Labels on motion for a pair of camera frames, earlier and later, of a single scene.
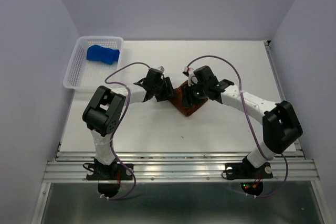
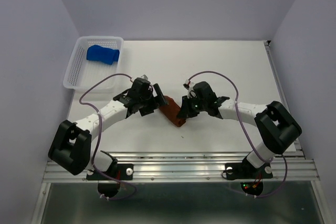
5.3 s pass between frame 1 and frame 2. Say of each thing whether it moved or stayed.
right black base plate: stayed
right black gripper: moved
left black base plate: stayed
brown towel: moved
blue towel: stayed
